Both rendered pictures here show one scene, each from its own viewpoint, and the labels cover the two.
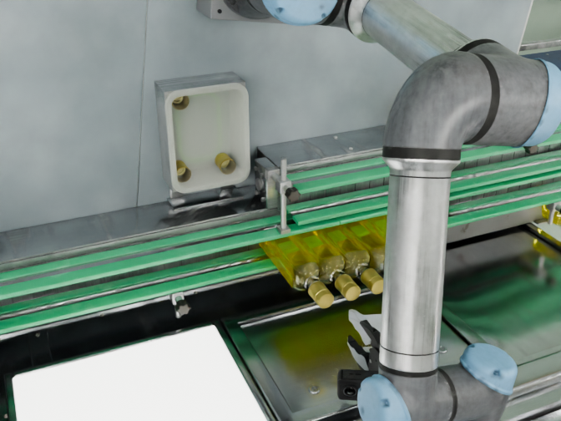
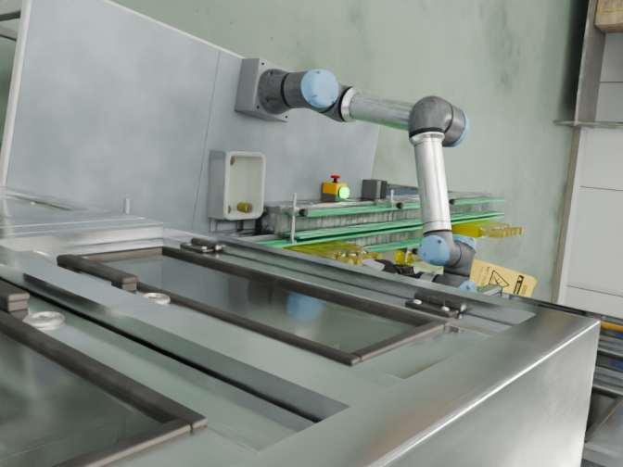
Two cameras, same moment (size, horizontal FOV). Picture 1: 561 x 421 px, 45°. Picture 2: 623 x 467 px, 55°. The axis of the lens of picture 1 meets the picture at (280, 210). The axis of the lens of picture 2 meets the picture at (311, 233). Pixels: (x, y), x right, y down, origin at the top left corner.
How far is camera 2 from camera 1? 1.10 m
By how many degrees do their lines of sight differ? 32
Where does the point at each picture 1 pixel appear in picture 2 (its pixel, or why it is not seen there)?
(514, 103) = (457, 116)
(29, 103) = (145, 152)
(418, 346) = (446, 216)
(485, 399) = (468, 251)
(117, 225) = not seen: hidden behind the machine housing
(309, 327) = not seen: hidden behind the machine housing
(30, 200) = not seen: hidden behind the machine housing
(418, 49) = (394, 109)
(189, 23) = (230, 118)
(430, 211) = (439, 156)
